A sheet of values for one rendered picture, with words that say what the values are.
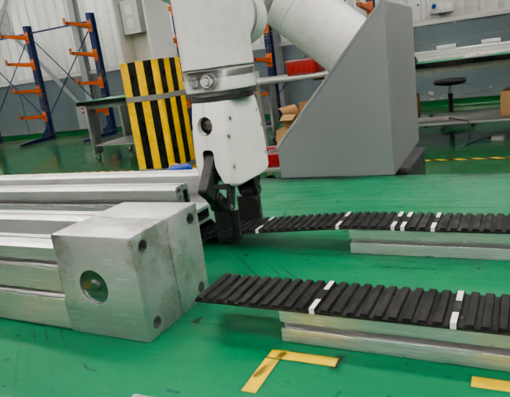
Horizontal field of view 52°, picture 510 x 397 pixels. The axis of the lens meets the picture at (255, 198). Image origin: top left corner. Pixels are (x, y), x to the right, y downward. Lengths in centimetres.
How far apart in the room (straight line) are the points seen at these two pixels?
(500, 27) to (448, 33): 65
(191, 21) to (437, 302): 38
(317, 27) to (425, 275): 61
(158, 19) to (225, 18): 343
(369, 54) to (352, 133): 13
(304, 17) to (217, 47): 47
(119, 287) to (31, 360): 10
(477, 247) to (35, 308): 43
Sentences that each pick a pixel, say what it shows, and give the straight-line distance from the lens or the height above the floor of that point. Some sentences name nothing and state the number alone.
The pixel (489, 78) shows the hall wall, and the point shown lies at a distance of 810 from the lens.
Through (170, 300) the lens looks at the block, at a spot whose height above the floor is 80.
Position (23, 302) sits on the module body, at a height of 80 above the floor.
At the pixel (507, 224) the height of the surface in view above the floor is 81.
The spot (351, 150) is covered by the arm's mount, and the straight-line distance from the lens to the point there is 94.
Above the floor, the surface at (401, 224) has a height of 81.
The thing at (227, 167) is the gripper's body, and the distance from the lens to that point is 59.
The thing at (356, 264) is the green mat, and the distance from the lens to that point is 57.
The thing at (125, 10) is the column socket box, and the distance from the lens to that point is 407.
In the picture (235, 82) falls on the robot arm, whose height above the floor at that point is 98.
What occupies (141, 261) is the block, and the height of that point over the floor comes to 85.
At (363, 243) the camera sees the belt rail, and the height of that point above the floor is 79.
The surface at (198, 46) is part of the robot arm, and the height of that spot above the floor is 102.
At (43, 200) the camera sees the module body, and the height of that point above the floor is 85.
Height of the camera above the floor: 100
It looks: 15 degrees down
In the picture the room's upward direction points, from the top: 8 degrees counter-clockwise
